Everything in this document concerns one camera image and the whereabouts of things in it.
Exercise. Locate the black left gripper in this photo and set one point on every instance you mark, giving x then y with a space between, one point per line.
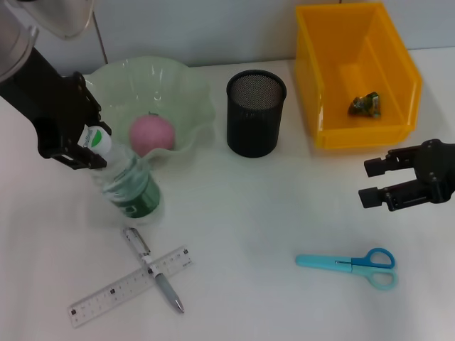
49 106

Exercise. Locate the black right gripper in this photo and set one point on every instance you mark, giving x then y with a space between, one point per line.
440 170

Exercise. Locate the green plastic wrapper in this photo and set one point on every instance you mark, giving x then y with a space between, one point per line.
364 106

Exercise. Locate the clear green-label water bottle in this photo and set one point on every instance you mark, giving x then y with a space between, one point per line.
135 192

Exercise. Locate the green glass fruit bowl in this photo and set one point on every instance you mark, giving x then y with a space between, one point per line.
160 85

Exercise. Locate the blue scissors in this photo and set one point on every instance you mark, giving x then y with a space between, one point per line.
341 264

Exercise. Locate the black mesh pen holder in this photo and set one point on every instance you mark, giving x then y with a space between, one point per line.
254 120

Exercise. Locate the clear plastic ruler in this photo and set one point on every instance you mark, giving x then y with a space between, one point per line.
117 289

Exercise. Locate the grey clear ballpoint pen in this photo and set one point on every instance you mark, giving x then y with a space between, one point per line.
165 287

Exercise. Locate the yellow plastic bin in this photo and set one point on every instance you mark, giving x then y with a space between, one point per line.
355 53

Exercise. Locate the black white wrist camera box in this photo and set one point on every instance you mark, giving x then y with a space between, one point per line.
67 17

